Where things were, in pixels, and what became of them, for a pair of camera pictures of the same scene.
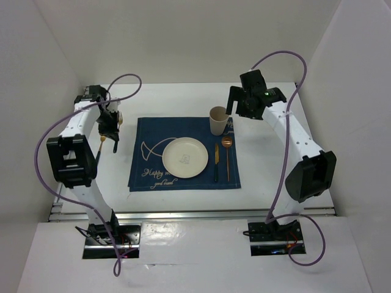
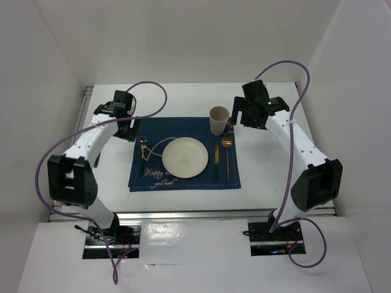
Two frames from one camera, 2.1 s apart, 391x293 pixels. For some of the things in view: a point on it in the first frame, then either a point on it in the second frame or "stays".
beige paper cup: x=219 y=119 stays
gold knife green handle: x=217 y=160 stays
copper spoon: x=227 y=142 stays
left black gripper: x=112 y=131 → x=129 y=133
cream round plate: x=185 y=157 stays
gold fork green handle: x=120 y=121 → x=143 y=144
